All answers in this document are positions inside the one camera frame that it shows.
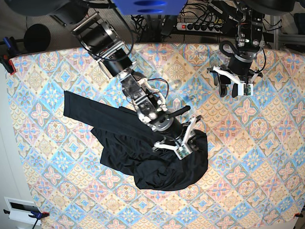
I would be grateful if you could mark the black t-shirt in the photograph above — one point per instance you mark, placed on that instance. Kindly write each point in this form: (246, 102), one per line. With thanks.
(128, 146)

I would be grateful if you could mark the black round stool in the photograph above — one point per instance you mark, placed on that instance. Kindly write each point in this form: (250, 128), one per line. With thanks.
(37, 38)

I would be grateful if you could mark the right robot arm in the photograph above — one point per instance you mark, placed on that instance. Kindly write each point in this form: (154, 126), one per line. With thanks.
(105, 46)

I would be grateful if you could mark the red blue clamp top left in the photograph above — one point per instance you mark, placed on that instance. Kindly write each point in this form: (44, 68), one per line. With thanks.
(5, 59)

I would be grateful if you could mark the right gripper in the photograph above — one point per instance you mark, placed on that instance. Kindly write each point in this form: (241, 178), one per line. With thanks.
(178, 137)

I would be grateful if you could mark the black clamp bottom right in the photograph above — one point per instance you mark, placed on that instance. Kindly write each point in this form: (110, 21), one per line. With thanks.
(298, 215)

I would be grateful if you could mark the blue clamp bottom left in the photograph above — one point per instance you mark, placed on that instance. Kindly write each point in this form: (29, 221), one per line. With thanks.
(35, 215)

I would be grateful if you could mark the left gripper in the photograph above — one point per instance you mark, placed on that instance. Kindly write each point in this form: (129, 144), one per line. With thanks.
(240, 62)

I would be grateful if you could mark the patterned colourful tablecloth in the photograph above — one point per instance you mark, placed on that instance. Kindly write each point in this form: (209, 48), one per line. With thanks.
(256, 172)

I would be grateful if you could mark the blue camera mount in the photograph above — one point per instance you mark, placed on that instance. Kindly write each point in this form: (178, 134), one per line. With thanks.
(150, 7)

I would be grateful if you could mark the white wall vent box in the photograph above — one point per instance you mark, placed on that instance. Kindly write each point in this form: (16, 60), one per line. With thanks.
(23, 205)

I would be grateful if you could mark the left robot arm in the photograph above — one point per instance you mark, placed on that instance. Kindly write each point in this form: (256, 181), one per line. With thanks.
(248, 43)

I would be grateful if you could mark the white power strip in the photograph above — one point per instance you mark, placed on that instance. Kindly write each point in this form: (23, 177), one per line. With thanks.
(207, 27)

